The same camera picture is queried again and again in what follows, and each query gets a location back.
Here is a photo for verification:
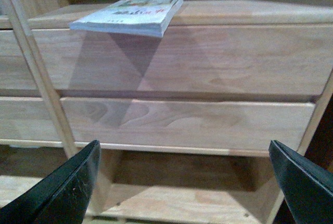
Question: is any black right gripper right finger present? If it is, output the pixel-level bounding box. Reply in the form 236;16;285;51
268;140;332;223

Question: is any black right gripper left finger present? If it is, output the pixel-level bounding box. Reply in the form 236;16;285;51
1;140;101;223

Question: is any white paperback book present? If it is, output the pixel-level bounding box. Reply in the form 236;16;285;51
69;0;184;38

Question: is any lower left wooden drawer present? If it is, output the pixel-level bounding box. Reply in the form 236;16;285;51
1;97;60;141

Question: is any wooden drawer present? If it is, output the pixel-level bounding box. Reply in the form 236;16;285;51
1;30;37;90
1;97;60;141
61;97;315;153
33;26;332;96

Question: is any lower right wooden drawer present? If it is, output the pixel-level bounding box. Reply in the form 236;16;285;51
61;97;315;153

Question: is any upper right wooden drawer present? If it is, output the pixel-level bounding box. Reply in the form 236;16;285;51
33;26;332;96

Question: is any upper left wooden drawer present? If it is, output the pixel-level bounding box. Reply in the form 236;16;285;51
1;30;37;90

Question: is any light wooden bookshelf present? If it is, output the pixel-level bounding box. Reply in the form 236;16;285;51
1;0;332;223

